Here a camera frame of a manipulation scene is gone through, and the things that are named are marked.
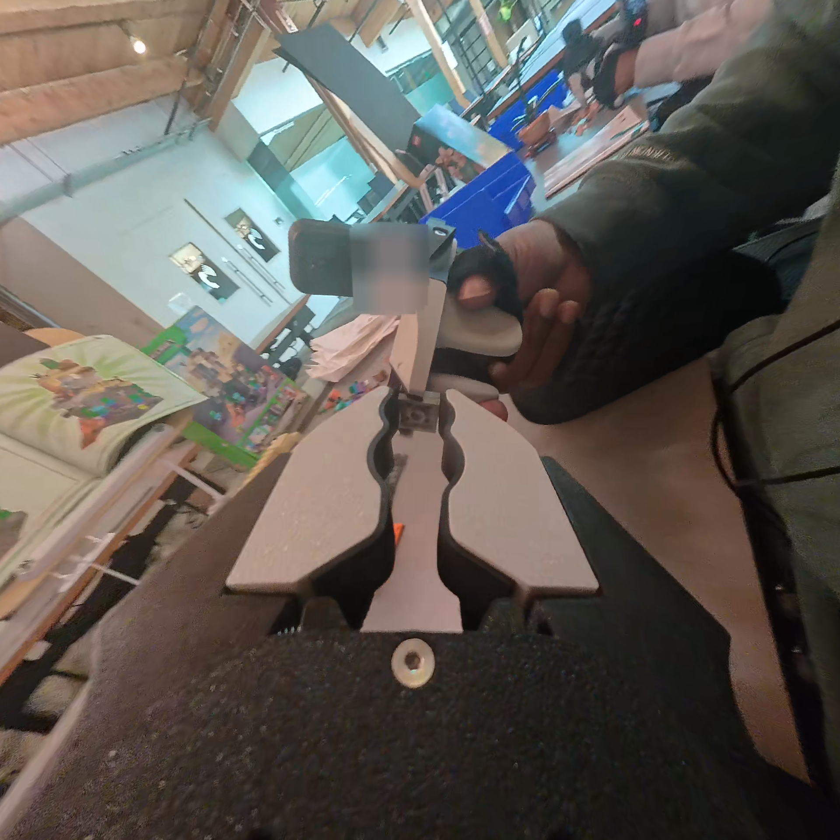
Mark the pale square toy tile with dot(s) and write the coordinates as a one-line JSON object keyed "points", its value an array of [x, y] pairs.
{"points": [[417, 417]]}

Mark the open instruction booklet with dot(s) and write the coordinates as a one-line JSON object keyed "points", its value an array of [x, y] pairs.
{"points": [[85, 394]]}

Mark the green toy set box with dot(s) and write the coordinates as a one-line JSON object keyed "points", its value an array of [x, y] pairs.
{"points": [[229, 387]]}

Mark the white paper bag pile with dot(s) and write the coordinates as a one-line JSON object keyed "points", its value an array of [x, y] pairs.
{"points": [[348, 348]]}

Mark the black square panel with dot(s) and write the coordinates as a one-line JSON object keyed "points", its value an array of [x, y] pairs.
{"points": [[348, 79]]}

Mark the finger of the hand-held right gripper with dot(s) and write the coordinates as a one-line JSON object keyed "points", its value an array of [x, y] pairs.
{"points": [[413, 354]]}

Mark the brown potted plant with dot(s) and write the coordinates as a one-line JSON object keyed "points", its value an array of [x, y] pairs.
{"points": [[535, 128]]}

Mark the person's right forearm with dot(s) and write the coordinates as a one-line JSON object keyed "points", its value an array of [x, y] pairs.
{"points": [[689, 151]]}

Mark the grey desk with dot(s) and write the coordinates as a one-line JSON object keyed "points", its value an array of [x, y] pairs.
{"points": [[623, 492]]}

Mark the person's green sweatshirt torso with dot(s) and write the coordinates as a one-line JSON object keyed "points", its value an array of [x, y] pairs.
{"points": [[787, 459]]}

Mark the heap of colourful toy pieces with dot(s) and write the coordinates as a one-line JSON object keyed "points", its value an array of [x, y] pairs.
{"points": [[354, 394]]}

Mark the blue flower picture box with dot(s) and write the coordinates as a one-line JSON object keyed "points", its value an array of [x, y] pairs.
{"points": [[459, 141]]}

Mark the blue plastic bin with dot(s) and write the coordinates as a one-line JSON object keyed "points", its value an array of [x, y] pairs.
{"points": [[485, 190]]}

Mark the large flat picture book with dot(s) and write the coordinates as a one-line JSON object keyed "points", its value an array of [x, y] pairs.
{"points": [[590, 154]]}

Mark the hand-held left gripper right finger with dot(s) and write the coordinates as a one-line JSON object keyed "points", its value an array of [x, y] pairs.
{"points": [[518, 525]]}

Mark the person's right hand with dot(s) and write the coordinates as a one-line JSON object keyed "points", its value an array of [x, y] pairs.
{"points": [[551, 275]]}

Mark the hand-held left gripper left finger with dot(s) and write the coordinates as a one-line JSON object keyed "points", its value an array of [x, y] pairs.
{"points": [[308, 525]]}

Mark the toy brick building model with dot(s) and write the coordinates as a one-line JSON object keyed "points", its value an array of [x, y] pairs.
{"points": [[282, 446]]}

